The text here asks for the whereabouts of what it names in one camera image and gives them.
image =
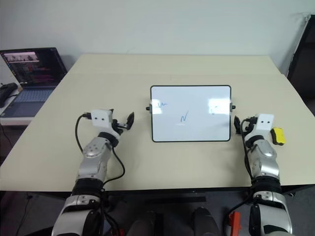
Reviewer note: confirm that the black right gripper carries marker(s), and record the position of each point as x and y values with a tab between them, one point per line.
248	126

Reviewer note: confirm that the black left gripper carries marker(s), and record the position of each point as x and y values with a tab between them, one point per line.
122	126

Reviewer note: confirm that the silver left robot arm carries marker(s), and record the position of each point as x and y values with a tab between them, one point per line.
93	157

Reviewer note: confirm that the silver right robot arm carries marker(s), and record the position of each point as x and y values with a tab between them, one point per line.
265	157

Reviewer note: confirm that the yellow and black eraser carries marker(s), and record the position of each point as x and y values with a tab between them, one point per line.
279	135

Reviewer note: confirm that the black-framed small whiteboard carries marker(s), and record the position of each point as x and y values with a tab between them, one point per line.
192	130

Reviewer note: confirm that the dark cabinet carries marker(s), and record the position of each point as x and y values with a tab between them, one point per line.
305	61

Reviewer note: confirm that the open blue-grey laptop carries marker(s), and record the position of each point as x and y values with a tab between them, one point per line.
32	98

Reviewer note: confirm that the orange-red plastic object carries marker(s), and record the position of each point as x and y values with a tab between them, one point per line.
235	222

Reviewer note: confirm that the dark rounded shape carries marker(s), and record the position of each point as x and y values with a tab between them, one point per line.
205	222

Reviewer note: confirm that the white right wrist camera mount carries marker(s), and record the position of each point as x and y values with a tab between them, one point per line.
265	123

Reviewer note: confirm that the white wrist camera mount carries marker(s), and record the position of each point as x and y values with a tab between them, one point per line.
265	123
101	119

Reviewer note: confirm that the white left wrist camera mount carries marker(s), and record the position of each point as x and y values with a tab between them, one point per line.
101	119

